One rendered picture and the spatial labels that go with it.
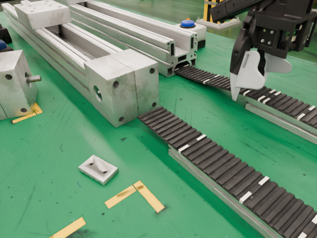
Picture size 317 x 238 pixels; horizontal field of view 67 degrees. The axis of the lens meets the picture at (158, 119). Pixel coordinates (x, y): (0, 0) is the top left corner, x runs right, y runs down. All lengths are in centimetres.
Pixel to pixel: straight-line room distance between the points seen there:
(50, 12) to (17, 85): 31
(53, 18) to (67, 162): 47
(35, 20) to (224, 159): 61
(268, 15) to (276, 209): 26
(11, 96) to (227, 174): 40
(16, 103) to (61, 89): 11
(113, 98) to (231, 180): 22
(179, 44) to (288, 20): 31
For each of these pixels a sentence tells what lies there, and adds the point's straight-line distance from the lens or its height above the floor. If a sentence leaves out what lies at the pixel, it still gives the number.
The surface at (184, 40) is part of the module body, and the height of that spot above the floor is 85.
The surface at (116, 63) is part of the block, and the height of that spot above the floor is 87.
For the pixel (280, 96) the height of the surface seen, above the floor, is 82.
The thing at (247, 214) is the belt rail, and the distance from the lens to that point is 31.
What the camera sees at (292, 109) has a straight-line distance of 45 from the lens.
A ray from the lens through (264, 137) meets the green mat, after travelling 43.
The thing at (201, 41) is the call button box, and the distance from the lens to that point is 75.
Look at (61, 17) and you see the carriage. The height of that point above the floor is 88.
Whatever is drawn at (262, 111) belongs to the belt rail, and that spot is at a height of 79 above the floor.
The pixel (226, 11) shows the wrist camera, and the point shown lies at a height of 94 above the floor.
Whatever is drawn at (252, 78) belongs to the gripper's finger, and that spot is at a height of 86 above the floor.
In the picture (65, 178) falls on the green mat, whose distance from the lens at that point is 37.
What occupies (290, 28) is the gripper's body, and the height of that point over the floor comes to 94.
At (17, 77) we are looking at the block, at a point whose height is 86.
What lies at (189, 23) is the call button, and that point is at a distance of 73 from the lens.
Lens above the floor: 104
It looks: 37 degrees down
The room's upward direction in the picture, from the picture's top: 3 degrees counter-clockwise
